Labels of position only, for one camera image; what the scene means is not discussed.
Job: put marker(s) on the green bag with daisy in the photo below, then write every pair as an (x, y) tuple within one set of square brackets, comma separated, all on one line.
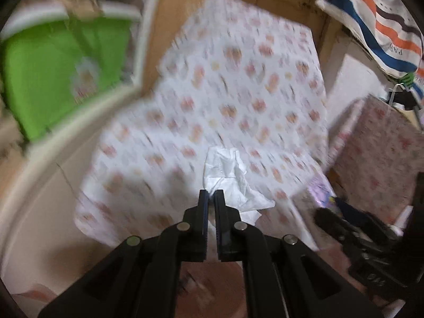
[(49, 73)]

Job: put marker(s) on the colourful tissue pack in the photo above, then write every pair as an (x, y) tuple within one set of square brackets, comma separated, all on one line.
[(320, 188)]

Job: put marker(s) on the white curved frame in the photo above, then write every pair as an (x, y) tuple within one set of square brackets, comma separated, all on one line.
[(66, 139)]

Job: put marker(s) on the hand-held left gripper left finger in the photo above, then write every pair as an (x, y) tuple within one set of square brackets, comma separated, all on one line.
[(205, 215)]

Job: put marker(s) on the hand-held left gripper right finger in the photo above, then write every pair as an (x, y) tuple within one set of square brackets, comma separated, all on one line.
[(218, 215)]

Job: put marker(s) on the striped cloth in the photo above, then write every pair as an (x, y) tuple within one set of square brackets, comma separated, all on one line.
[(381, 16)]

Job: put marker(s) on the bear printed white cloth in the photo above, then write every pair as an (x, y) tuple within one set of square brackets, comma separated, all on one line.
[(205, 89)]

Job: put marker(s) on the pink patterned box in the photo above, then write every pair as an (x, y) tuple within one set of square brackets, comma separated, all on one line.
[(381, 159)]

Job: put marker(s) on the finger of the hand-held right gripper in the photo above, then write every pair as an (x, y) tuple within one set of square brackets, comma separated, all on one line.
[(347, 207), (328, 220)]

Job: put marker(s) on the white tissue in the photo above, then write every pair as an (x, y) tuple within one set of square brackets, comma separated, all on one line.
[(225, 172)]

